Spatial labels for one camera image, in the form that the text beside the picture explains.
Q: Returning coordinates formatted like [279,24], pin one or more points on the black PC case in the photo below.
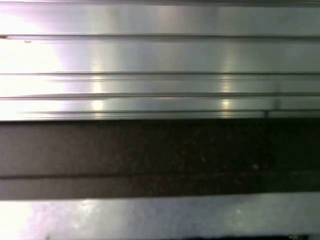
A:
[160,155]

